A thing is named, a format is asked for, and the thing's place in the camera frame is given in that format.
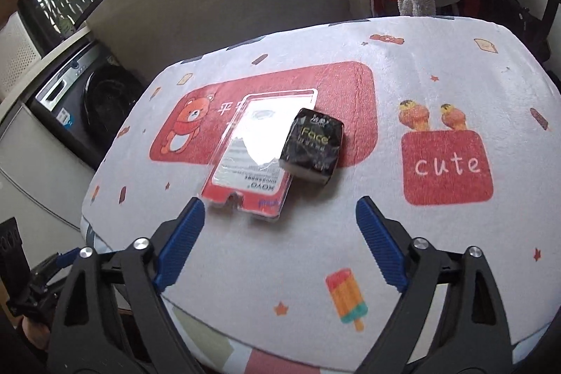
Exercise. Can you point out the white cartoon printed blanket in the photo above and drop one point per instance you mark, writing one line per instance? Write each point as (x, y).
(451, 127)

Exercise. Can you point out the grey front-load washing machine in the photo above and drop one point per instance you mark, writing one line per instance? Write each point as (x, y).
(85, 100)

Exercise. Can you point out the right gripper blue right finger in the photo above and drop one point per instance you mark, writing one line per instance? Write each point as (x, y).
(387, 241)

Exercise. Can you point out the black Face tissue pack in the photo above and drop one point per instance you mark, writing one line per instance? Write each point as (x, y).
(312, 146)

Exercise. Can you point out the red phone case package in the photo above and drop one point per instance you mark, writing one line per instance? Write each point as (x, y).
(245, 168)

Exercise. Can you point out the person's left hand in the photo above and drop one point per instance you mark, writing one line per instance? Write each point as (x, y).
(37, 333)

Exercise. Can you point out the white perforated cabinet panel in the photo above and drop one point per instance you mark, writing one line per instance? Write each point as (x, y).
(17, 52)

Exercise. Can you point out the geometric patterned table cover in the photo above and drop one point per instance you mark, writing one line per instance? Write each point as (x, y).
(215, 350)

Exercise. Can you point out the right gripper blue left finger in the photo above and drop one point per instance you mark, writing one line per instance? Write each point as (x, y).
(174, 240)

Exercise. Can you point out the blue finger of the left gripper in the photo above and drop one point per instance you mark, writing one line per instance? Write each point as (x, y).
(64, 260)

